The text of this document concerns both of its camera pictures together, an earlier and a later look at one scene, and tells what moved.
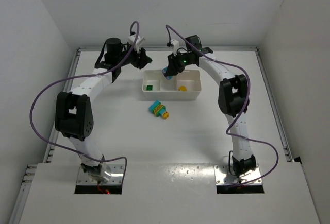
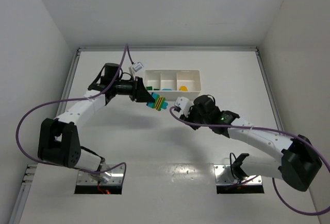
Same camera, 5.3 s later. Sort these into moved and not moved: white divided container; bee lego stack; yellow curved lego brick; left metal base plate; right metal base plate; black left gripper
Moved: black left gripper; bee lego stack
Not moved: right metal base plate; left metal base plate; yellow curved lego brick; white divided container
